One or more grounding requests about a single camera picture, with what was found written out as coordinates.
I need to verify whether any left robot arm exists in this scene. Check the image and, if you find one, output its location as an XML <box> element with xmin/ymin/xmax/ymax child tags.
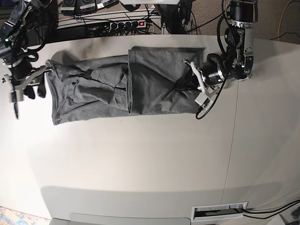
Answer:
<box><xmin>174</xmin><ymin>0</ymin><xmax>258</xmax><ymax>91</ymax></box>

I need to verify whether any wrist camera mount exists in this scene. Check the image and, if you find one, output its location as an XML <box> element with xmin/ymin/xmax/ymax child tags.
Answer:
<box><xmin>1</xmin><ymin>66</ymin><xmax>52</xmax><ymax>103</ymax></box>
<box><xmin>183</xmin><ymin>59</ymin><xmax>220</xmax><ymax>111</ymax></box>

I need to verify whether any white overhead camera mount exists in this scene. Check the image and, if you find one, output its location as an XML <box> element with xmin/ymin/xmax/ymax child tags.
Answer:
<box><xmin>120</xmin><ymin>0</ymin><xmax>180</xmax><ymax>5</ymax></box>

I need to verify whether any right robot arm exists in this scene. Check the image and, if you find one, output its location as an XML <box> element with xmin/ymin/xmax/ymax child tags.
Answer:
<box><xmin>0</xmin><ymin>0</ymin><xmax>53</xmax><ymax>103</ymax></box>

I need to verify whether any white power strip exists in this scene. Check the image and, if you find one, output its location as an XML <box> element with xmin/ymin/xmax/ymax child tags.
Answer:
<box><xmin>105</xmin><ymin>20</ymin><xmax>147</xmax><ymax>31</ymax></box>

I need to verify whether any table cable grommet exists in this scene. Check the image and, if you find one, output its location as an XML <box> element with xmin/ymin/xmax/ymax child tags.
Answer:
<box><xmin>191</xmin><ymin>202</ymin><xmax>248</xmax><ymax>222</ymax></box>

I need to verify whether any black cable pair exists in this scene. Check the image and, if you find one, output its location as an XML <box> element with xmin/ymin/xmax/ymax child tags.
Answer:
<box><xmin>242</xmin><ymin>200</ymin><xmax>300</xmax><ymax>220</ymax></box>

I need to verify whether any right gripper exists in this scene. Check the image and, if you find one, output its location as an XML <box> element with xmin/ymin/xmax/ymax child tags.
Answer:
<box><xmin>6</xmin><ymin>57</ymin><xmax>46</xmax><ymax>98</ymax></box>

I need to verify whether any grey T-shirt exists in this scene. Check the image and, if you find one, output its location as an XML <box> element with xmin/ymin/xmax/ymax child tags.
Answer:
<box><xmin>46</xmin><ymin>46</ymin><xmax>203</xmax><ymax>125</ymax></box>

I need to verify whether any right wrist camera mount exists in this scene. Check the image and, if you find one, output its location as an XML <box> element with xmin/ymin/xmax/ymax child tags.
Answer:
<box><xmin>1</xmin><ymin>66</ymin><xmax>52</xmax><ymax>103</ymax></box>

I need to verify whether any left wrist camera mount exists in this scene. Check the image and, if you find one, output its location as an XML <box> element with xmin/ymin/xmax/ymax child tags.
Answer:
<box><xmin>183</xmin><ymin>59</ymin><xmax>220</xmax><ymax>111</ymax></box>

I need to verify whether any black floor cable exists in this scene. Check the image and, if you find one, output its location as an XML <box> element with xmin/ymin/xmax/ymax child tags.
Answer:
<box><xmin>182</xmin><ymin>0</ymin><xmax>229</xmax><ymax>36</ymax></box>

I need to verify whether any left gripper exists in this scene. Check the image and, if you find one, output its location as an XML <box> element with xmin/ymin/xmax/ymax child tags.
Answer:
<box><xmin>174</xmin><ymin>63</ymin><xmax>225</xmax><ymax>91</ymax></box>

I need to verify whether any yellow cable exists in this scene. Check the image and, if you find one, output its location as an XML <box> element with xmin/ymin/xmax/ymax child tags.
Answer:
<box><xmin>277</xmin><ymin>0</ymin><xmax>291</xmax><ymax>41</ymax></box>

